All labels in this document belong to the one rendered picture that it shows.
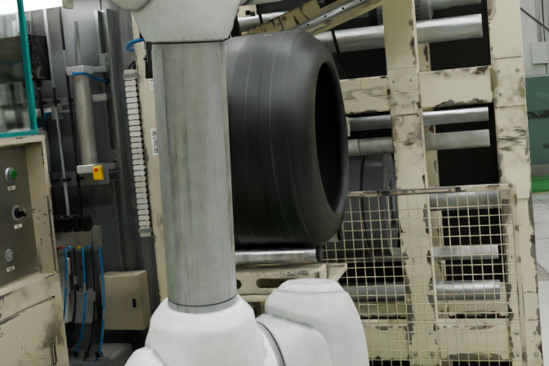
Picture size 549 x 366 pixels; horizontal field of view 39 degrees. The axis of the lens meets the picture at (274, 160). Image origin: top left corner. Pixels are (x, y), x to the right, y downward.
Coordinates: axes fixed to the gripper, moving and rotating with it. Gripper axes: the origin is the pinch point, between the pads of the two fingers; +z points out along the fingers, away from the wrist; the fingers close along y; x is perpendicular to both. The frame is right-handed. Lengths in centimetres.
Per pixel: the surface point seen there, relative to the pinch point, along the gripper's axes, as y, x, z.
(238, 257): 32, 20, 44
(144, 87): -15.9, 0.2, 28.0
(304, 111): 16.9, 35.4, 5.8
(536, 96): -503, 595, 613
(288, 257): 37, 32, 40
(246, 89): 8.5, 22.7, 5.7
